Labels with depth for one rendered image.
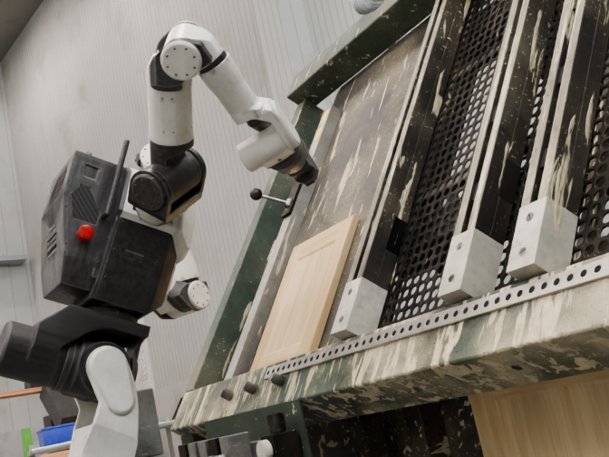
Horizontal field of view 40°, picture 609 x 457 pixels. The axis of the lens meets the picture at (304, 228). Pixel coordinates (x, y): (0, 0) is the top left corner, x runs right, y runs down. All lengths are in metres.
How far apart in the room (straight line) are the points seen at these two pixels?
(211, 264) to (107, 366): 5.80
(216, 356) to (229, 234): 4.80
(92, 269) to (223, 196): 5.58
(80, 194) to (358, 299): 0.63
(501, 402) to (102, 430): 0.79
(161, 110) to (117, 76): 7.54
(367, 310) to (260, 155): 0.39
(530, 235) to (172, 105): 0.73
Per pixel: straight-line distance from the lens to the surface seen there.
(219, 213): 7.39
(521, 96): 1.70
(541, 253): 1.32
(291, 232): 2.43
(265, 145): 1.70
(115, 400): 1.77
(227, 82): 1.64
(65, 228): 1.80
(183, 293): 2.20
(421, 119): 2.01
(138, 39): 8.82
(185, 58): 1.60
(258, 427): 1.99
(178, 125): 1.68
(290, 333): 2.10
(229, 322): 2.54
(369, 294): 1.76
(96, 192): 1.85
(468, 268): 1.45
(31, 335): 1.78
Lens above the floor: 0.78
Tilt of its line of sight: 12 degrees up
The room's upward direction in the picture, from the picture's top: 12 degrees counter-clockwise
